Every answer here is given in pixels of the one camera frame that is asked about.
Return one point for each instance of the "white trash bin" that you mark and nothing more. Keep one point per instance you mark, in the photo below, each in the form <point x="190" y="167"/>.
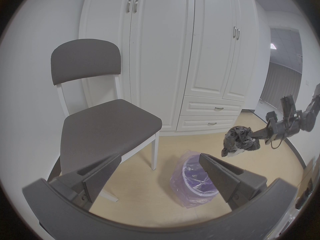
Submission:
<point x="197" y="190"/>

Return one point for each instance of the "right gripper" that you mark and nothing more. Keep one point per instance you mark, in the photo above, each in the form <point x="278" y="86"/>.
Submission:
<point x="282" y="130"/>

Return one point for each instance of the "black plastic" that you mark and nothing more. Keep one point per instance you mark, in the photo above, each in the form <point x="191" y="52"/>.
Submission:
<point x="237" y="137"/>

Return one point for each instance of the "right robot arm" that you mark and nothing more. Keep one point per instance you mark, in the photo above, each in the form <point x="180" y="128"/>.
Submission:
<point x="308" y="119"/>

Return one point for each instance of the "white wardrobe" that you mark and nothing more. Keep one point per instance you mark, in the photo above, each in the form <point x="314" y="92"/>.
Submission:
<point x="162" y="59"/>

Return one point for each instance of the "grey curtain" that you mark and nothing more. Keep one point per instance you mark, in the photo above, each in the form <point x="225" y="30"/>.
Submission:
<point x="282" y="86"/>

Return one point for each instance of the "purple plastic bag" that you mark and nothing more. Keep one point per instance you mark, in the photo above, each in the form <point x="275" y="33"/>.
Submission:
<point x="178" y="184"/>

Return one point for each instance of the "white chair with grey cushions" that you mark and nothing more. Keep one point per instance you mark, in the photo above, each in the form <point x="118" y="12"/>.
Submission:
<point x="105" y="129"/>

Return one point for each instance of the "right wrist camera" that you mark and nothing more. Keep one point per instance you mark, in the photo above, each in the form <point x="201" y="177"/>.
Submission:
<point x="271" y="116"/>

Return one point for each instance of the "ceiling light panel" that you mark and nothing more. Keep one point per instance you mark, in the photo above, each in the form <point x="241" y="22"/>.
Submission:
<point x="273" y="46"/>

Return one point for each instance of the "clear printed wrapper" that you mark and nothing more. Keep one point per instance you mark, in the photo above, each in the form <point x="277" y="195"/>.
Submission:
<point x="235" y="153"/>

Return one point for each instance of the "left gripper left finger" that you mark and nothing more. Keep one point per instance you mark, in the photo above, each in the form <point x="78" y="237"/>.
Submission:
<point x="100" y="179"/>

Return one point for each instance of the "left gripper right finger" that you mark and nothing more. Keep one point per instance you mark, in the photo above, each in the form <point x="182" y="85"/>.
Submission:
<point x="222" y="176"/>

